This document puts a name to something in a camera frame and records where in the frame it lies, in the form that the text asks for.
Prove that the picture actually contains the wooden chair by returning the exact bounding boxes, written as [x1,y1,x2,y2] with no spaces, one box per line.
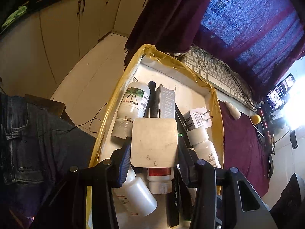
[24,94,66,120]

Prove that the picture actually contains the white computer keyboard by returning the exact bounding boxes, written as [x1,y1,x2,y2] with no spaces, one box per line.
[183,45,253,103]

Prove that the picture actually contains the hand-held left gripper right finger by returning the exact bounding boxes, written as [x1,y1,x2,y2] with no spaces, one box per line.
[177,138,278,229]

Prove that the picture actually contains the white bottle green picture label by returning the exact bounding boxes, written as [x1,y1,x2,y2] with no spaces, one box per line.
[111,82,151,139]

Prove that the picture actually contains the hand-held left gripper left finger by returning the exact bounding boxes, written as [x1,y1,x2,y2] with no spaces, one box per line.
[31,136,132,229]

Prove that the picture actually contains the green rag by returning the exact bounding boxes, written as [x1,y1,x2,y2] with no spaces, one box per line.
[1,5,27,28]

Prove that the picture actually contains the black rectangular device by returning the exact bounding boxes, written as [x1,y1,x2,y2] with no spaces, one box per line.
[289,130,299,150]

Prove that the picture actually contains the white tray with yellow tape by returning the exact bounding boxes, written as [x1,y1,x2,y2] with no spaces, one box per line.
[88,44,225,229]

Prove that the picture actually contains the cream kitchen cabinet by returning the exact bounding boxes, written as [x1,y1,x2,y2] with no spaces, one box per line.
[0,0,153,96]

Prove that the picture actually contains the white square charger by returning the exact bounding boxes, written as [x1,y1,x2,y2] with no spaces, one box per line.
[131,108,179,169]

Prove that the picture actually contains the black marker with beige cap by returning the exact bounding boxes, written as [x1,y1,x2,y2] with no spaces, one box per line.
[166,169,181,227]

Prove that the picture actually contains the computer monitor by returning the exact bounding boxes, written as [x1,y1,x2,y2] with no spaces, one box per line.
[200,0,302,62]

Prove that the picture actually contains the grey box with barcode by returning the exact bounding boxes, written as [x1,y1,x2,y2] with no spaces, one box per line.
[154,85,177,120]

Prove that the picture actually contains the plain white plastic bottle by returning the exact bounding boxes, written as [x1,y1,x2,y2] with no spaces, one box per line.
[112,164,158,216]

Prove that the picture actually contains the small white dropper bottle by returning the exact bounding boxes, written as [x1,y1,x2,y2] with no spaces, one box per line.
[225,101,242,120]

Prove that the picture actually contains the red phone stand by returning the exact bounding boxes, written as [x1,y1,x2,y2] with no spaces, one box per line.
[260,110,272,137]

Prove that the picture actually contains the white plug charger with label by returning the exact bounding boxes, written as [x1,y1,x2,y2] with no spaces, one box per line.
[183,107,213,131]

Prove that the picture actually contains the black keyboard cable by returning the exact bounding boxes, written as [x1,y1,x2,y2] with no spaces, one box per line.
[229,72,261,108]

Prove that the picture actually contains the blue jeans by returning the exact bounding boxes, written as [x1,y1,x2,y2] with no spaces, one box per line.
[0,94,96,196]

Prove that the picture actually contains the black floor cable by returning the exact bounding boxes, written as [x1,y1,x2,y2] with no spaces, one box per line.
[51,102,109,133]

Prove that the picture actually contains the small white bottle tall cap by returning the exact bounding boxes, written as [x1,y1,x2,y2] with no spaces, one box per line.
[186,126,222,170]

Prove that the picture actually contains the maroon tablecloth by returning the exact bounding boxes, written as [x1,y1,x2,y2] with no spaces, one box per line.
[218,100,274,197]

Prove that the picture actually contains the black smartphone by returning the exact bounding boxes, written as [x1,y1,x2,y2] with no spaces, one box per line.
[267,74,296,112]

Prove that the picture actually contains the maroon fringed cloth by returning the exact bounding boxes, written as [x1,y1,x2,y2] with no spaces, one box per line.
[124,0,305,101]

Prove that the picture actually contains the white bottle with red label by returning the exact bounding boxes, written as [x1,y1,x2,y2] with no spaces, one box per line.
[146,167,174,194]

